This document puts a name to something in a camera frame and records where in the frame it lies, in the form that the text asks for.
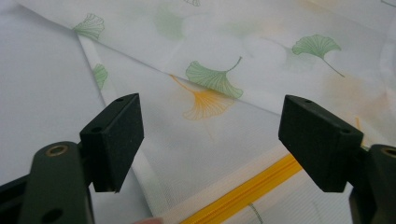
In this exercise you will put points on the white leaf-print mesh laundry bag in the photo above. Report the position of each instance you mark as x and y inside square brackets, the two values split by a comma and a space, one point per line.
[218, 130]

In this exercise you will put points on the light blue table mat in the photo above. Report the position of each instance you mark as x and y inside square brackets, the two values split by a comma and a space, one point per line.
[40, 93]

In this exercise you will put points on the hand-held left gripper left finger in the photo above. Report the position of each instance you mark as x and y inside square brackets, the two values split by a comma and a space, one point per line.
[115, 140]

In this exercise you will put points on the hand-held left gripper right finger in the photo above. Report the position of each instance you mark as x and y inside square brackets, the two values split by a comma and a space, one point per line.
[317, 143]

